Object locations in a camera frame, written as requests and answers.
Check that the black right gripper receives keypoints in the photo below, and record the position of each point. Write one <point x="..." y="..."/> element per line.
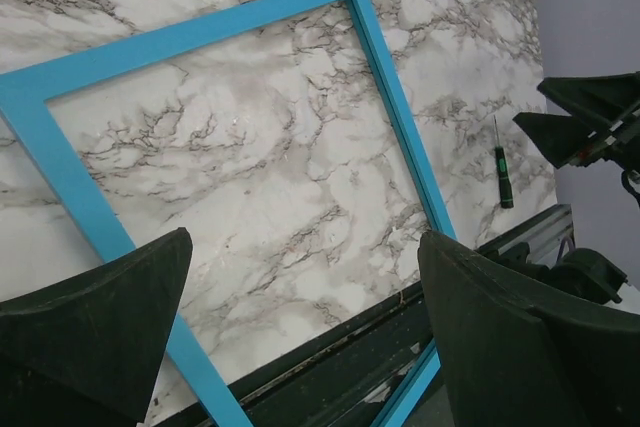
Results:
<point x="565" y="139"/>

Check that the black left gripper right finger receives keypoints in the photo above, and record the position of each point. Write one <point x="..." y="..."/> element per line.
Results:
<point x="517" y="352"/>

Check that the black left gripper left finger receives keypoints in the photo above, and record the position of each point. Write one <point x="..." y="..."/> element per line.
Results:
<point x="86" y="351"/>

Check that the blue wooden picture frame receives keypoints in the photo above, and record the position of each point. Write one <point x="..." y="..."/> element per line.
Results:
<point x="277" y="130"/>

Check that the green black screwdriver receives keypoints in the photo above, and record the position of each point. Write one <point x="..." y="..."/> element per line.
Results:
<point x="504" y="184"/>

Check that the aluminium front rail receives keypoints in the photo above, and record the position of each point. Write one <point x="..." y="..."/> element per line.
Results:
<point x="543" y="232"/>

